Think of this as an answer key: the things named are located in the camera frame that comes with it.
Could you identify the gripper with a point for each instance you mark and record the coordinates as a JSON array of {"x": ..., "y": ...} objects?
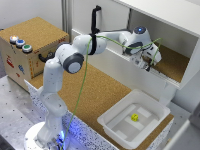
[{"x": 154, "y": 55}]

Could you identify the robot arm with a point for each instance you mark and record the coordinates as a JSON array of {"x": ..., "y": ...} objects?
[{"x": 52, "y": 83}]

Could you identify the white plastic box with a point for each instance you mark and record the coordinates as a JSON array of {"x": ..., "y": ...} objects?
[{"x": 146, "y": 110}]

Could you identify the yellow block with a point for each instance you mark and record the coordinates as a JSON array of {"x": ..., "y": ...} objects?
[{"x": 134, "y": 117}]

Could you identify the green button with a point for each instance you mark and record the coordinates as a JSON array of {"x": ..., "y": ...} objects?
[{"x": 27, "y": 48}]

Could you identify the blue button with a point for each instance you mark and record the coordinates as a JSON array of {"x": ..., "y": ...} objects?
[{"x": 20, "y": 42}]

